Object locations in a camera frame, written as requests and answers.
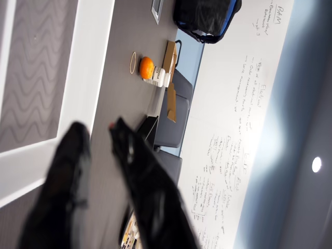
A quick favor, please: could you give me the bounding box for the brown cardboard flap piece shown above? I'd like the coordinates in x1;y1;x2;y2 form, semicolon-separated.
165;82;177;122

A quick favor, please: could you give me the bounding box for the snack tray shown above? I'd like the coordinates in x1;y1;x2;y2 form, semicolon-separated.
119;207;143;249

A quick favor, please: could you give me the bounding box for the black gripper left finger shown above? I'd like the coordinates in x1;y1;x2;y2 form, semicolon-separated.
17;121;92;249

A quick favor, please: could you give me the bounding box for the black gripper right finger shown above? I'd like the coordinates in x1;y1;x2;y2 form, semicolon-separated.
108;117;205;249

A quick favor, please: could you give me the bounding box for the grey office chair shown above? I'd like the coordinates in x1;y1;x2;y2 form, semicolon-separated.
155;149;183;184
154;68;194;149

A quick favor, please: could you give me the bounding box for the rubber band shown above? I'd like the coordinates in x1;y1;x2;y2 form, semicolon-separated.
129;51;137;75

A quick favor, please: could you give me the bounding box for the brown cardboard box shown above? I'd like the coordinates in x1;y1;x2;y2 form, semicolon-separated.
162;40;182;82

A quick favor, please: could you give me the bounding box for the round ceiling light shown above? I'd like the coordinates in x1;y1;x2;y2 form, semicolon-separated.
311;156;323;174

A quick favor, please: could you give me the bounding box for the white plastic bin grey liner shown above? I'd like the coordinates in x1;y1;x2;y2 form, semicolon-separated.
0;0;116;210

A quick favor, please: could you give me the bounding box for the whiteboard with writing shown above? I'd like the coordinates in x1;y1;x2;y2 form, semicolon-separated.
178;0;296;249

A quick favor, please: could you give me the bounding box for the orange fruit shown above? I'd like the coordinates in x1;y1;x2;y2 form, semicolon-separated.
139;56;155;80

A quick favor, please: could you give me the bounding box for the white pill bottle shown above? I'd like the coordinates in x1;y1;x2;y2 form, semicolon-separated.
143;66;171;88

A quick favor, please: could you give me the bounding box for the black bag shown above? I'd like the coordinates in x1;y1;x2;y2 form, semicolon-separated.
172;0;242;44

